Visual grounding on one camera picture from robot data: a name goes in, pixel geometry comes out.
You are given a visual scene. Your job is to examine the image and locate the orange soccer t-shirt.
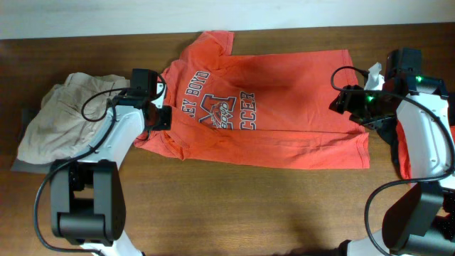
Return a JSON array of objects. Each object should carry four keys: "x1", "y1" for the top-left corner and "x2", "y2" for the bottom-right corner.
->
[{"x1": 134, "y1": 31, "x2": 370, "y2": 170}]

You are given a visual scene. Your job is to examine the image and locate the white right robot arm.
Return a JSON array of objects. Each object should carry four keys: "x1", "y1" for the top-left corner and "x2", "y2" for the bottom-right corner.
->
[{"x1": 329, "y1": 48, "x2": 454, "y2": 256}]

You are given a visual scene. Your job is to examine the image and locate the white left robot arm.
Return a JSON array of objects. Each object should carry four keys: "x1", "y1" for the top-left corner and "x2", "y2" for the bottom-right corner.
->
[{"x1": 44, "y1": 69, "x2": 172, "y2": 255}]

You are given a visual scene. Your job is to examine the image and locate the red patterned garment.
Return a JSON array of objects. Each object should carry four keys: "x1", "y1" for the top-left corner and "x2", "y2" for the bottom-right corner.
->
[{"x1": 396, "y1": 122, "x2": 412, "y2": 179}]

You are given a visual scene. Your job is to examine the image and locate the beige folded shorts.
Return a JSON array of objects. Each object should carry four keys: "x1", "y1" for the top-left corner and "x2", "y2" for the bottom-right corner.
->
[{"x1": 17, "y1": 73, "x2": 130, "y2": 164}]

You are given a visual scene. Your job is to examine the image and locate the grey folded garment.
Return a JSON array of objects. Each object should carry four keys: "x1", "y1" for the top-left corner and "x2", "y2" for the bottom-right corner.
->
[{"x1": 11, "y1": 108, "x2": 52, "y2": 174}]

